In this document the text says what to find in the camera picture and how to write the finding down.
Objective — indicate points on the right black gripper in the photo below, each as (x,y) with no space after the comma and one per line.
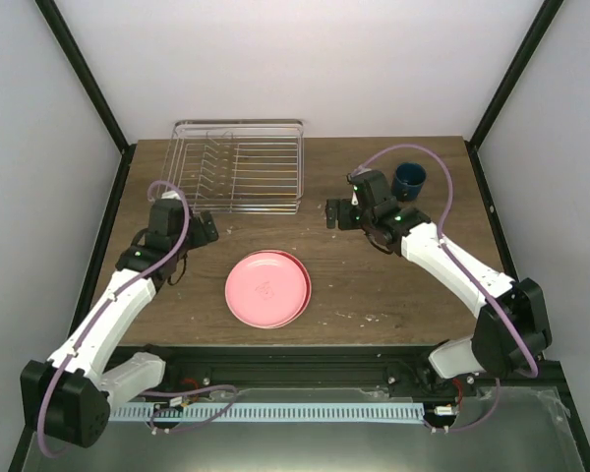
(330,214)

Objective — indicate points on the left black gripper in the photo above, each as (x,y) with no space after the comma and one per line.
(201,238)

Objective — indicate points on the dark blue mug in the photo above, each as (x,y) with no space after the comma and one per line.
(408,180)

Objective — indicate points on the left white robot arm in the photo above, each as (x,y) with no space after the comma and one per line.
(71,396)

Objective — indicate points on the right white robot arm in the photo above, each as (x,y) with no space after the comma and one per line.
(512,327)

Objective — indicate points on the red plate underneath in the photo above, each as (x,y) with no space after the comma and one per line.
(308,294)

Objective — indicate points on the pink plate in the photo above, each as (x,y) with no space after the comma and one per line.
(264,289)

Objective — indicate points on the light blue slotted strip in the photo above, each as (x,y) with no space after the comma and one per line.
(385,413)

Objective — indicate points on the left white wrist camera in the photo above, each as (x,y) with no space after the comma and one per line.
(172,195)

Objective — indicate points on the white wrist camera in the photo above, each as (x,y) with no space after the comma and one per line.
(359,171)
(172,195)

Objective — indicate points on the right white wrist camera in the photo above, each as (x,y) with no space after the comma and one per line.
(359,171)

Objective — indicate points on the wire dish rack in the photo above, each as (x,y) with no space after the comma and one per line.
(250,166)

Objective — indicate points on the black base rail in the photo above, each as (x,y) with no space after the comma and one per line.
(398,370)

